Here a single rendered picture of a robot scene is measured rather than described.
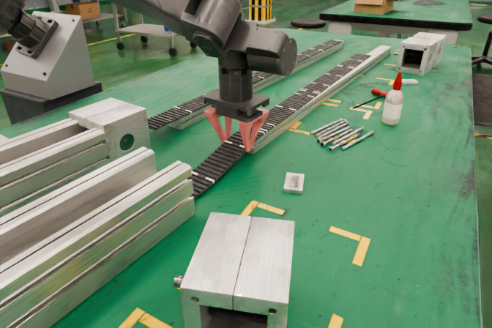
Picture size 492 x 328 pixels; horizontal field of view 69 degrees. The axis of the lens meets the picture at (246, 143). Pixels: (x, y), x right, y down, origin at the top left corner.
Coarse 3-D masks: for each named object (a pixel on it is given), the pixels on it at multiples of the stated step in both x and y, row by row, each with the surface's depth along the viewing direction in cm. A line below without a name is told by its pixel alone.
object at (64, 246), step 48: (96, 192) 45; (144, 192) 43; (192, 192) 50; (0, 240) 37; (48, 240) 36; (96, 240) 39; (144, 240) 44; (0, 288) 31; (48, 288) 35; (96, 288) 40
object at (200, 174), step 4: (196, 168) 61; (192, 172) 60; (196, 172) 60; (200, 172) 60; (204, 172) 60; (196, 176) 60; (200, 176) 59; (204, 176) 59; (208, 176) 59; (212, 176) 59; (216, 176) 59; (204, 180) 59; (208, 180) 58; (212, 180) 58; (216, 180) 59
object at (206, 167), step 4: (204, 164) 62; (208, 164) 62; (200, 168) 61; (204, 168) 61; (208, 168) 61; (212, 168) 61; (216, 168) 60; (220, 168) 60; (208, 172) 60; (212, 172) 60; (216, 172) 60; (220, 172) 60; (224, 172) 60
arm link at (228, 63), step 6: (228, 54) 56; (234, 54) 55; (240, 54) 56; (246, 54) 56; (222, 60) 57; (228, 60) 56; (234, 60) 56; (240, 60) 56; (246, 60) 57; (222, 66) 57; (228, 66) 56; (234, 66) 56; (240, 66) 56; (246, 66) 57; (228, 72) 58
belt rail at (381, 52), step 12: (384, 48) 134; (372, 60) 120; (348, 72) 106; (360, 72) 112; (336, 84) 97; (324, 96) 93; (300, 108) 81; (312, 108) 87; (288, 120) 77; (276, 132) 74; (264, 144) 71
